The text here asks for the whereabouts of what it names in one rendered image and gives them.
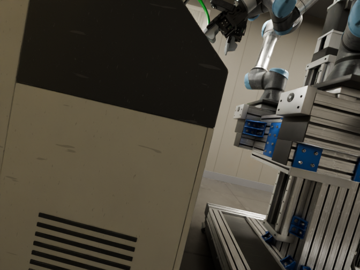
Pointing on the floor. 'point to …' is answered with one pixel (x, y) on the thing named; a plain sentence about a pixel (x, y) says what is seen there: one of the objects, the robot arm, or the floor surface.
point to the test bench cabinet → (96, 185)
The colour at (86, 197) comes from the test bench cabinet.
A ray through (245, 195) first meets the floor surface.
